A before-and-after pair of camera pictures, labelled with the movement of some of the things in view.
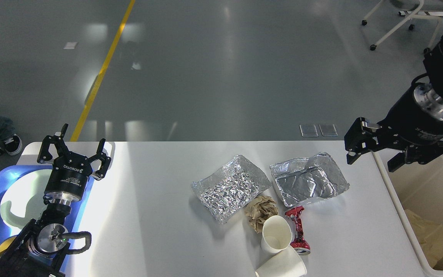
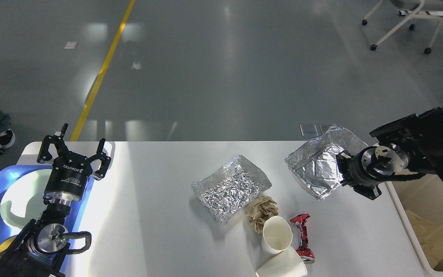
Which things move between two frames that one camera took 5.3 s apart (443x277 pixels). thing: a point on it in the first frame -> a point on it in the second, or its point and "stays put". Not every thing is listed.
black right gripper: x=421 y=116 -> x=350 y=167
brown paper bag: x=433 y=239 stays put
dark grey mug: x=2 y=247 stays put
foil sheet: x=226 y=191 stays put
